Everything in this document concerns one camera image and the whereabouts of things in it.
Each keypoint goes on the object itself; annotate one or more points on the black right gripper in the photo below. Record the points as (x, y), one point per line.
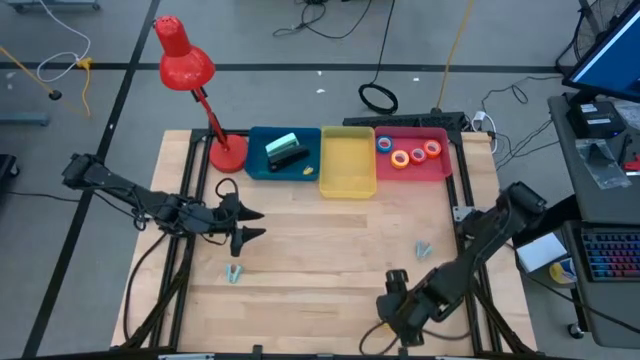
(405, 310)

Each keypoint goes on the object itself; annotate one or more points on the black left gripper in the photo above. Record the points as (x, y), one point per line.
(207, 220)

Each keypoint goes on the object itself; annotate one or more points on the light blue staple remover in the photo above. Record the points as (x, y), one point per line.
(233, 276)

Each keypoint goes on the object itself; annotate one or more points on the black stapler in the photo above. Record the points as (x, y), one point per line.
(290, 158)

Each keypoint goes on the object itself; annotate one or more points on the light green eraser block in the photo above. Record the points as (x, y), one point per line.
(282, 143)

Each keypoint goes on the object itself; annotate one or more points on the red tape roll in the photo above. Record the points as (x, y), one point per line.
(412, 156)

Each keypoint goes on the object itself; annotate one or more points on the orange tape roll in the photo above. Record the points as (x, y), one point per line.
(425, 149)

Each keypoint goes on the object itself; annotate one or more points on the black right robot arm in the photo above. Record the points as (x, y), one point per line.
(482, 240)

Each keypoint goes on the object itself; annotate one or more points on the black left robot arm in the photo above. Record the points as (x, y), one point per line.
(115, 185)

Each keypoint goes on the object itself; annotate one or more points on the grey staple remover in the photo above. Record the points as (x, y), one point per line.
(423, 251)

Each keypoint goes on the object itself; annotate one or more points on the blue plastic tray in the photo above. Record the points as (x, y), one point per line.
(257, 170)

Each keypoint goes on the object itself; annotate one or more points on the silver mounting plate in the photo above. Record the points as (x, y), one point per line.
(460, 214)

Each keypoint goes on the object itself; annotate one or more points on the yellow plastic tray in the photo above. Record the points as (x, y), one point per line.
(347, 162)

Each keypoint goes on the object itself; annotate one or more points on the red plastic tray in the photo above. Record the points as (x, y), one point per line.
(430, 170)

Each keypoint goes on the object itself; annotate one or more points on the white box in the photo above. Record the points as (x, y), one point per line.
(540, 252)

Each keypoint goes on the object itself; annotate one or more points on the red desk lamp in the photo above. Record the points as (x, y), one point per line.
(185, 65)

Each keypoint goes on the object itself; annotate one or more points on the black caster wheel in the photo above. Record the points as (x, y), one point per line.
(575, 331)

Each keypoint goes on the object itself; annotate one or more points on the long black power strip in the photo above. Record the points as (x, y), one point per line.
(400, 121)

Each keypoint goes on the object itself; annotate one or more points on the white power adapter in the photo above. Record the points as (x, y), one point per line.
(479, 117)

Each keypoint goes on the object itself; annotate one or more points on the grey side desk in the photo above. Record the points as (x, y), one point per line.
(585, 200)

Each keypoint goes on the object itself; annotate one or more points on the backlit black keyboard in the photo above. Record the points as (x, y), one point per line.
(612, 255)

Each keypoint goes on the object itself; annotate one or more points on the yellow rod with black foot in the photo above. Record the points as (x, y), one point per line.
(55, 94)

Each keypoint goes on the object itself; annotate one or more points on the grey stand foot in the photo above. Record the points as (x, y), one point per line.
(25, 119)

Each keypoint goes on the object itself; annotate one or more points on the black chair base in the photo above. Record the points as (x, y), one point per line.
(6, 170)

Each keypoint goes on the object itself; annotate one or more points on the clear plastic bag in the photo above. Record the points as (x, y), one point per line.
(602, 165)

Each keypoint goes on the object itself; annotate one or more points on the black mini computer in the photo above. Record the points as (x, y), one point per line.
(595, 125)

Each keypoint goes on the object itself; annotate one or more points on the red tool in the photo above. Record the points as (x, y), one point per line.
(634, 166)

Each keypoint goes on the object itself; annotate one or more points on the grey cart base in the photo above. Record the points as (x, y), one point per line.
(50, 5)

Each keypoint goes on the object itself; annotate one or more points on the computer monitor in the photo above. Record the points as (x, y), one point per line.
(612, 60)

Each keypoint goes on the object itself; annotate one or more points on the black aluminium table frame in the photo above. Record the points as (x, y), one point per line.
(459, 150)

